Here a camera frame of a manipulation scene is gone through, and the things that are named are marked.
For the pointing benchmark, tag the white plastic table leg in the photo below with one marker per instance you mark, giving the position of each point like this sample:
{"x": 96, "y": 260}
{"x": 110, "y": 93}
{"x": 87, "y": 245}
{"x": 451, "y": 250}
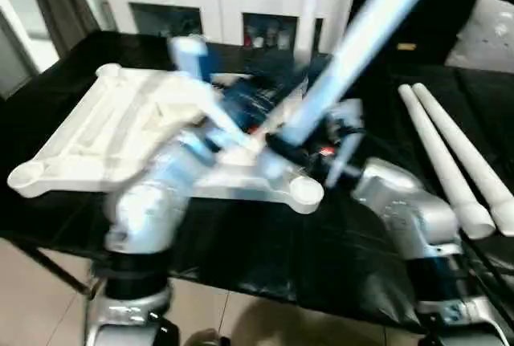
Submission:
{"x": 361, "y": 33}
{"x": 446, "y": 165}
{"x": 309, "y": 9}
{"x": 474, "y": 157}

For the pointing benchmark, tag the white plastic table top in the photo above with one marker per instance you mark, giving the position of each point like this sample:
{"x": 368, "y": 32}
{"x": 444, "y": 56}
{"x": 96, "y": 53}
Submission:
{"x": 104, "y": 137}

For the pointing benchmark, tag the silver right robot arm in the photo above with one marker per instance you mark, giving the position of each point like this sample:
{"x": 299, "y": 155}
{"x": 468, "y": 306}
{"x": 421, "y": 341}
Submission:
{"x": 418, "y": 234}

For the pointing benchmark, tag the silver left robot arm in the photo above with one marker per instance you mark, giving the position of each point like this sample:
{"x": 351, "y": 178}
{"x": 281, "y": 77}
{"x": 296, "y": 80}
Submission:
{"x": 152, "y": 225}

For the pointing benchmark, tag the white glass-door cabinet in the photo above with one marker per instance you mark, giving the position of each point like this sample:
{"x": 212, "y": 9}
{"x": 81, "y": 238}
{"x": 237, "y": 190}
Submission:
{"x": 177, "y": 1}

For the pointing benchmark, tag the black furniture with yellow label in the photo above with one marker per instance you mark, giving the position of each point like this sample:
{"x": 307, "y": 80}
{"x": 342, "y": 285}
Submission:
{"x": 409, "y": 1}

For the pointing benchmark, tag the black work mat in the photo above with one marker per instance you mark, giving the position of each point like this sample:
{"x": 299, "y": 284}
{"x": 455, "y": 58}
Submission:
{"x": 48, "y": 81}

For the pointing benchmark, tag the grey cushion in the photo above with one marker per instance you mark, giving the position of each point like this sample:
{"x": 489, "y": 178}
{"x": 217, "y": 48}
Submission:
{"x": 490, "y": 33}

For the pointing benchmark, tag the black stand leg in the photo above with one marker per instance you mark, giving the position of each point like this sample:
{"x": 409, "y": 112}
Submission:
{"x": 56, "y": 270}

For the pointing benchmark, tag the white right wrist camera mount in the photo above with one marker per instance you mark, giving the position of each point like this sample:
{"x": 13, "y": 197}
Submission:
{"x": 345, "y": 137}

